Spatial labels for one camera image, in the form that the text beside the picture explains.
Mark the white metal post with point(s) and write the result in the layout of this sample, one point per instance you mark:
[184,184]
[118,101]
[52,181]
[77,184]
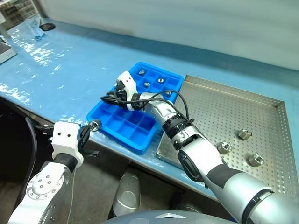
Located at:
[4,33]

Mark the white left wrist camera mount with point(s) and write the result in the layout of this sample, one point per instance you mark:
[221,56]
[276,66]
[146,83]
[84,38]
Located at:
[65,135]

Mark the blue plastic compartment tray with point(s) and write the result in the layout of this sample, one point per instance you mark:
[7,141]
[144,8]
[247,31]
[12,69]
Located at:
[121,126]

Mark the perforated steel tray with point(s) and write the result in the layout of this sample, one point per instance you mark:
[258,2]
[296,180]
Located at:
[222,112]

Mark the blue cloth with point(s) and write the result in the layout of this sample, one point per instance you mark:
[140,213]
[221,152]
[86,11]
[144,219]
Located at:
[35,28]

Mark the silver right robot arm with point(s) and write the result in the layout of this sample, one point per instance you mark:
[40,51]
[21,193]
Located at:
[203,151]

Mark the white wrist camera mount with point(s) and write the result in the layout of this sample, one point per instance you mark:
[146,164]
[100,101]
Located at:
[128,80]
[65,135]

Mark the grey rounded knee cover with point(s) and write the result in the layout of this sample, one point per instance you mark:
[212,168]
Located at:
[127,198]

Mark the grey box device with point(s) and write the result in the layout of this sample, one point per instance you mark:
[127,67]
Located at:
[5,53]

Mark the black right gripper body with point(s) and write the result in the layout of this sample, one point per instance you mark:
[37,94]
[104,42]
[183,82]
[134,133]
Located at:
[121,93]

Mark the black round object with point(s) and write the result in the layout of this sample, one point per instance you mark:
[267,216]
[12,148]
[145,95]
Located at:
[47,26]

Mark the grey robot torso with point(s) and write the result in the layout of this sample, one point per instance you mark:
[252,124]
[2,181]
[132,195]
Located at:
[144,218]

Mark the steel nut right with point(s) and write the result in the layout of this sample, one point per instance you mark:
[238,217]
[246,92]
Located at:
[255,159]

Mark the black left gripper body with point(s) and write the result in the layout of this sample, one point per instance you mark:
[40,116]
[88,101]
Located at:
[80,145]

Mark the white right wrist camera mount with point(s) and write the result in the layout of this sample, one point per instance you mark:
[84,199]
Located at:
[128,80]

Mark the grey storage rack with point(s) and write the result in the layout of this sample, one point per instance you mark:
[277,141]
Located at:
[16,11]

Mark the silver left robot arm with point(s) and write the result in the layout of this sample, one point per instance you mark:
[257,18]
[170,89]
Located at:
[42,184]

